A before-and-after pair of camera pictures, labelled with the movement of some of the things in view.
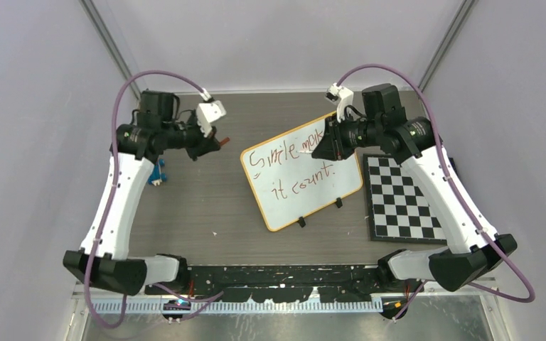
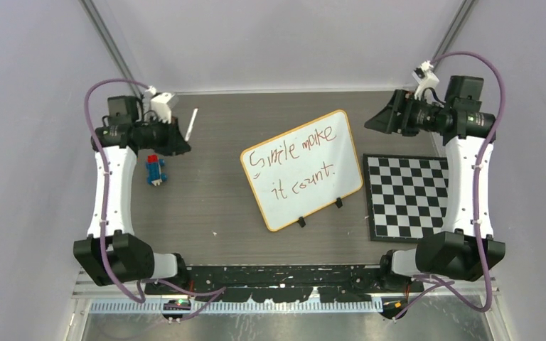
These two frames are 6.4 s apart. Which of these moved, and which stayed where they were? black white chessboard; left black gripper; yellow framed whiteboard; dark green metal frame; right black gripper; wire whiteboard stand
Moved: left black gripper; right black gripper
Stayed: black white chessboard; wire whiteboard stand; yellow framed whiteboard; dark green metal frame
